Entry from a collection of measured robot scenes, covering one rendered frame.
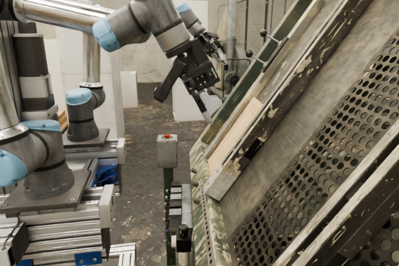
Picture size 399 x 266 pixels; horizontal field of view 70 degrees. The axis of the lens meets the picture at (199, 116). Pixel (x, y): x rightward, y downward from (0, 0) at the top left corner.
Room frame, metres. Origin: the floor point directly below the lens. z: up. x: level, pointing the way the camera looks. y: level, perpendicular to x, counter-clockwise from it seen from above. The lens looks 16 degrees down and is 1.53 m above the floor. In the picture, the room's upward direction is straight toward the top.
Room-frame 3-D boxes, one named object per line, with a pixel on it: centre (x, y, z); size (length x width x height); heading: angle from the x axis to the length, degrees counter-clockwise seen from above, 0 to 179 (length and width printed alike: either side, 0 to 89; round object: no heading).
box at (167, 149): (1.61, 0.19, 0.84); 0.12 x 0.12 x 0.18; 3
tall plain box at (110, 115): (3.69, 1.37, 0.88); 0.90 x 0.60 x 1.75; 9
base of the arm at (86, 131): (1.34, 0.58, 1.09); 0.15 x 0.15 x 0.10
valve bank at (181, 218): (1.17, 0.10, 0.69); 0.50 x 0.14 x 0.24; 3
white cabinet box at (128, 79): (6.13, 1.66, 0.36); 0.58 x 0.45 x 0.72; 99
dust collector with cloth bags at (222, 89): (6.92, -0.72, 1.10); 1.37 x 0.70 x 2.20; 9
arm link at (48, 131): (0.84, 0.50, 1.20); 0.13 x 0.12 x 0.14; 176
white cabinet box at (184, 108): (5.25, 0.20, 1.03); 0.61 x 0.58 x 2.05; 9
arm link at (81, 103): (1.34, 0.58, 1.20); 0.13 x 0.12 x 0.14; 177
